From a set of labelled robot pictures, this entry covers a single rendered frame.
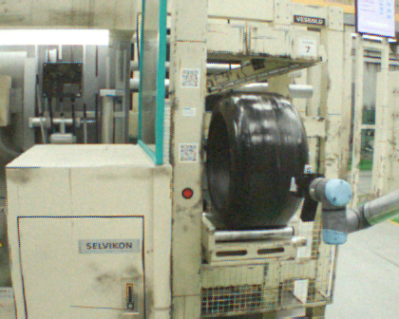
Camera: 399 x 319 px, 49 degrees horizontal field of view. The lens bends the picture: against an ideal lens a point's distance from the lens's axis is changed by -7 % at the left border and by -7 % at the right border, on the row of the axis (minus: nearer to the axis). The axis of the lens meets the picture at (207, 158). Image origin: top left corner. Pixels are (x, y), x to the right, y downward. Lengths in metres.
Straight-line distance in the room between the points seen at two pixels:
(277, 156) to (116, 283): 0.82
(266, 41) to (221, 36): 0.21
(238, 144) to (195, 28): 0.49
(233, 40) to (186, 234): 0.89
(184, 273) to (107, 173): 0.93
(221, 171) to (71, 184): 1.23
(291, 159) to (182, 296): 0.73
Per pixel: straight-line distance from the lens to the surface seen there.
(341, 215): 1.37
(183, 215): 1.87
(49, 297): 1.19
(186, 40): 1.83
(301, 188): 1.52
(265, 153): 1.70
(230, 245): 1.86
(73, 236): 1.13
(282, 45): 2.22
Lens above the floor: 1.42
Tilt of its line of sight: 7 degrees down
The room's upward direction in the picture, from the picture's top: 1 degrees clockwise
